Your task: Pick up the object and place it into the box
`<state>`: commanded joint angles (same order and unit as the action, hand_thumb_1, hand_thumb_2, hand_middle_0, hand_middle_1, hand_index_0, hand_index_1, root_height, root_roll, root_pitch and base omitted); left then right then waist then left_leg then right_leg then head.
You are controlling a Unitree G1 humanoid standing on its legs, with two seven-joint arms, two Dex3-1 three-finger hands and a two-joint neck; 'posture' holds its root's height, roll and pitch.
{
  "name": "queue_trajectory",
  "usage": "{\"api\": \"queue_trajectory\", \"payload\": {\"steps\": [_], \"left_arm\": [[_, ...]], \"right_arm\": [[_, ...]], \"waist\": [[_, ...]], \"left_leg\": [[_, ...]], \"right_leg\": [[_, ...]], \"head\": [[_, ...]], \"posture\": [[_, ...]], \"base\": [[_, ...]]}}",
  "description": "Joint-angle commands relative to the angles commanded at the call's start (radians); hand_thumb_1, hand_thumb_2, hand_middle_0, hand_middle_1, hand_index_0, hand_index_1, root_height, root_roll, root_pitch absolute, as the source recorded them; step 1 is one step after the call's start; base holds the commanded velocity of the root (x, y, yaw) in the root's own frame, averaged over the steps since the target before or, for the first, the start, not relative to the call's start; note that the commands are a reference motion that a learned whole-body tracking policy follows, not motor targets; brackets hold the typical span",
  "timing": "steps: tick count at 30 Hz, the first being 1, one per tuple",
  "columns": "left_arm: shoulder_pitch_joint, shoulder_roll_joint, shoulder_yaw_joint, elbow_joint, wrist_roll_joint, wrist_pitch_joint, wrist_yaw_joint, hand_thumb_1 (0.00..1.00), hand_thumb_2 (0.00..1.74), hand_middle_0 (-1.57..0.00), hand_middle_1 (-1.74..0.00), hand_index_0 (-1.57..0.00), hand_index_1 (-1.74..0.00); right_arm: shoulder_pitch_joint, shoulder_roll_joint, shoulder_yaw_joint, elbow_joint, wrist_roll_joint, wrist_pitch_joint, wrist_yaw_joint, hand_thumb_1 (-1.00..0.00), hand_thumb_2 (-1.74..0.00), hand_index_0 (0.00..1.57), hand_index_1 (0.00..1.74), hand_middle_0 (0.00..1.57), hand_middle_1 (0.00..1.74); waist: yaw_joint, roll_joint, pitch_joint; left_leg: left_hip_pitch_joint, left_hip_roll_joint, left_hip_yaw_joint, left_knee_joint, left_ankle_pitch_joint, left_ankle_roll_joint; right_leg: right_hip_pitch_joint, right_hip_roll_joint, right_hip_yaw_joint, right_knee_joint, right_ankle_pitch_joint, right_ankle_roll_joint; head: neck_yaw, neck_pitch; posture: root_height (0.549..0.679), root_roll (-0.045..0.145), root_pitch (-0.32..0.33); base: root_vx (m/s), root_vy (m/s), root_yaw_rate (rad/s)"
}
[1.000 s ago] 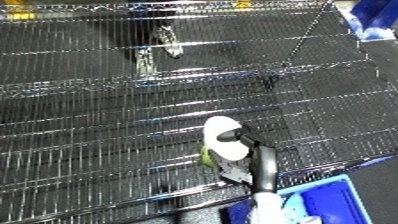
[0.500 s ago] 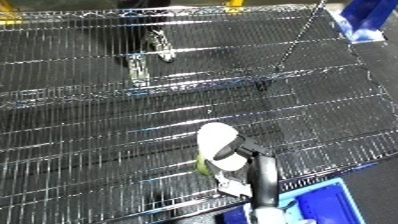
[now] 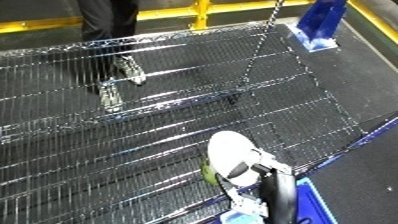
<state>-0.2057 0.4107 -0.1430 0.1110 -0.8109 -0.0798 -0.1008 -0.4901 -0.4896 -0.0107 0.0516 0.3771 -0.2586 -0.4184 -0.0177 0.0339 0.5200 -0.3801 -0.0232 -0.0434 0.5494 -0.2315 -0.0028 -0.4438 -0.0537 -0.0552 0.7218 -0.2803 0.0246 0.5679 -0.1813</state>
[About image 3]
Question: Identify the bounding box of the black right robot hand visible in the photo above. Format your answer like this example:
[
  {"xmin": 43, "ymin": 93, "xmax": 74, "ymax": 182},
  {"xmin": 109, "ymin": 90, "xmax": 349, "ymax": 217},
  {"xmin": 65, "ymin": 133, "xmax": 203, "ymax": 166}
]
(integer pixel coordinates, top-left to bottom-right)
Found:
[{"xmin": 213, "ymin": 149, "xmax": 301, "ymax": 224}]

